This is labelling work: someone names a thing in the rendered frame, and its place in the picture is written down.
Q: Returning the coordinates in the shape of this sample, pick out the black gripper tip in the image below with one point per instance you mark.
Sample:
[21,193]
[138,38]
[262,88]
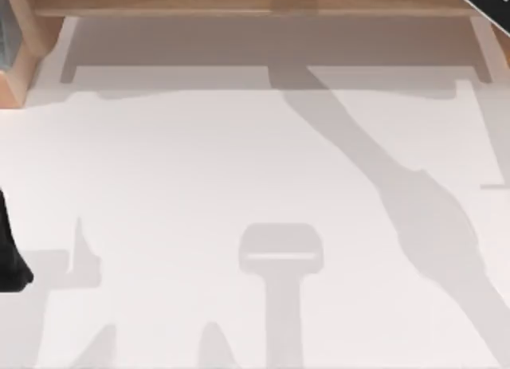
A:
[11,265]

